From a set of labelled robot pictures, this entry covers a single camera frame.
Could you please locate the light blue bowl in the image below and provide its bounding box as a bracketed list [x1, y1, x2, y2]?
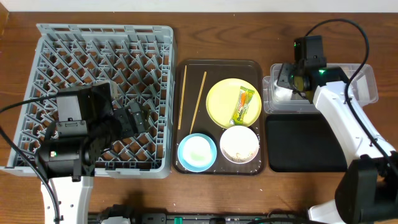
[177, 133, 217, 172]

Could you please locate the yellow plate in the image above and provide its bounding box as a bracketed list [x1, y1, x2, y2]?
[206, 78, 262, 129]

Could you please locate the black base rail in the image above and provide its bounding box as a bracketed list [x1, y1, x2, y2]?
[88, 205, 312, 224]

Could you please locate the black tray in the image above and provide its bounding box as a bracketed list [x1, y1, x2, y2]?
[265, 114, 348, 172]

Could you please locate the white tissue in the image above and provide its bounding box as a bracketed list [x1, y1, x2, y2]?
[274, 86, 292, 101]

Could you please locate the wooden chopstick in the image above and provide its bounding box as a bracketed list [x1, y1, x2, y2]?
[177, 65, 187, 130]
[189, 71, 207, 134]

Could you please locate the clear plastic bin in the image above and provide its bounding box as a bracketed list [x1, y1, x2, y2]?
[262, 63, 379, 114]

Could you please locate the dark brown serving tray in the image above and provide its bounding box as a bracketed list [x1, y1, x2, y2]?
[172, 60, 267, 175]

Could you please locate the green snack wrapper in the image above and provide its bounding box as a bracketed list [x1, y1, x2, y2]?
[229, 86, 255, 125]

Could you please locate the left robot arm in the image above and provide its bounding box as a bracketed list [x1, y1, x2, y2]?
[35, 81, 149, 223]

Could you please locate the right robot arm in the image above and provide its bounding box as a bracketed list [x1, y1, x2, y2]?
[277, 35, 397, 223]

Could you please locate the grey dishwasher rack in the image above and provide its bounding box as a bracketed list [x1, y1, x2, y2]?
[14, 24, 177, 179]

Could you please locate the white bowl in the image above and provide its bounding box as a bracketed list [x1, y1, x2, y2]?
[220, 126, 260, 164]

